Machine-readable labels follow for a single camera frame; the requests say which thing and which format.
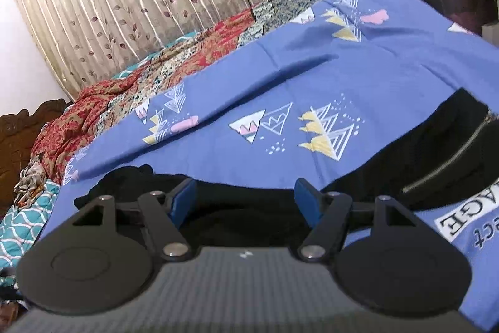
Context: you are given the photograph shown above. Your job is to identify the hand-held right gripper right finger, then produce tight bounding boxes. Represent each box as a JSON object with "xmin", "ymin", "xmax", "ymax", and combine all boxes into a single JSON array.
[{"xmin": 294, "ymin": 178, "xmax": 419, "ymax": 262}]

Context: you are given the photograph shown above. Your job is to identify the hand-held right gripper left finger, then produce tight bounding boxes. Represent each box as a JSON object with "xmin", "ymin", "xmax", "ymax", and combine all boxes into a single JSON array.
[{"xmin": 73, "ymin": 178, "xmax": 197, "ymax": 262}]

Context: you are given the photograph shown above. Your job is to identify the black pants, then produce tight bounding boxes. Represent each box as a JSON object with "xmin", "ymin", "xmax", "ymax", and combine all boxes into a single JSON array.
[{"xmin": 74, "ymin": 87, "xmax": 499, "ymax": 252}]

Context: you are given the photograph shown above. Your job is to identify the red floral patchwork quilt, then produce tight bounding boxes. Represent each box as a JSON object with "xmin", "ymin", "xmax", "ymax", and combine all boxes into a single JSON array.
[{"xmin": 31, "ymin": 0, "xmax": 410, "ymax": 185}]

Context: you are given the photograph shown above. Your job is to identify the blue printed bedsheet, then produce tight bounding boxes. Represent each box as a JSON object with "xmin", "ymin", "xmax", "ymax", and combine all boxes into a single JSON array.
[{"xmin": 39, "ymin": 0, "xmax": 499, "ymax": 333}]

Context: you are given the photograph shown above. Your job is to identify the crumpled patterned cloth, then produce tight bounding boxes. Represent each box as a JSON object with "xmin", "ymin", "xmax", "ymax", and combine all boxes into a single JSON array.
[{"xmin": 13, "ymin": 155, "xmax": 51, "ymax": 207}]

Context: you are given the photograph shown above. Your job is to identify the teal wave-pattern blanket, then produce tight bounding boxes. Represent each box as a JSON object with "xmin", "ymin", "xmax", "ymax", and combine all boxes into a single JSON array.
[{"xmin": 0, "ymin": 177, "xmax": 71, "ymax": 273}]

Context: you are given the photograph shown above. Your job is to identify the carved wooden headboard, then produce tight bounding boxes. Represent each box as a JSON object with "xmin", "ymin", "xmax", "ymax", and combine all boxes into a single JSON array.
[{"xmin": 0, "ymin": 99, "xmax": 75, "ymax": 217}]

